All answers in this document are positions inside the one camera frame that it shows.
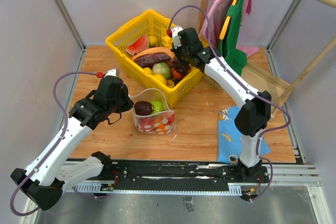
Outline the dark grape bunch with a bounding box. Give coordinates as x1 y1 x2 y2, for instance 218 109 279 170
171 60 191 80

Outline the dark purple mangosteen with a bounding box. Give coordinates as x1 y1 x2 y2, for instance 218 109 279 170
134 101 154 116

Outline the clear polka dot zip bag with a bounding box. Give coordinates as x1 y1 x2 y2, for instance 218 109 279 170
129 88 176 134

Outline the green custard apple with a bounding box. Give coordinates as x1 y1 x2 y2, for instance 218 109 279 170
151 100 164 114

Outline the red bell pepper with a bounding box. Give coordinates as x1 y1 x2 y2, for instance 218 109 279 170
167 114 175 124

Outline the orange persimmon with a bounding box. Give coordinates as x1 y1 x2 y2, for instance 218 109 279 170
154 123 171 134

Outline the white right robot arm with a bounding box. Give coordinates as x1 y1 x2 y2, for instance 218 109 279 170
166 26 271 182

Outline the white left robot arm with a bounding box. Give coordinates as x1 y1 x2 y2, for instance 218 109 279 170
10 69 133 216

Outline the papaya half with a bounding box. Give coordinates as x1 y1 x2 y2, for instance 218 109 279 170
130 47 175 61

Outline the yellow bell pepper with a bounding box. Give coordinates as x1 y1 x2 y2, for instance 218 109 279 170
161 35 173 49

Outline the pink garment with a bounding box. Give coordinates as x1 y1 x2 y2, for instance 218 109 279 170
199 0 252 47

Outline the pale green cabbage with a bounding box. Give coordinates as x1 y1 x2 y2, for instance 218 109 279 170
152 62 171 79

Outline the yellow lemon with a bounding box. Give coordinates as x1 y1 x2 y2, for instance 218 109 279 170
153 74 166 85

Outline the green shirt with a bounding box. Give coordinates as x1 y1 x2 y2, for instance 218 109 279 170
218 0 247 76

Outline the yellow plastic basket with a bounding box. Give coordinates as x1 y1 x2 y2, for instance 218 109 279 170
106 9 203 108

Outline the watermelon slice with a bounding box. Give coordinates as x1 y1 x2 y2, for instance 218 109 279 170
125 35 150 56

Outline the yellow hanger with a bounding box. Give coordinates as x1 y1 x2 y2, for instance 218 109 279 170
218 0 249 40

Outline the blue cartoon cloth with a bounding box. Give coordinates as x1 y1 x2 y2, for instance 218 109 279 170
217 106 270 164

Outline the wooden clothes rack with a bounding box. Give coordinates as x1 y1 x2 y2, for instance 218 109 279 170
197 0 336 120

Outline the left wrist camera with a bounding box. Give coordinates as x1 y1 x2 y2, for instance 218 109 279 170
97 68 120 78

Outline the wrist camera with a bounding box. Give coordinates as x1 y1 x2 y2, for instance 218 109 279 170
166 26 183 49
97 68 120 78

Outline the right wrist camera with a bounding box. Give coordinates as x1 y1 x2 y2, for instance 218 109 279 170
166 26 183 49

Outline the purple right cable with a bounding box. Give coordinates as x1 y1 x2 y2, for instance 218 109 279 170
167 4 292 204

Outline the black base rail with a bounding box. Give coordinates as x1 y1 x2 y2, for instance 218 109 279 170
88 159 269 193

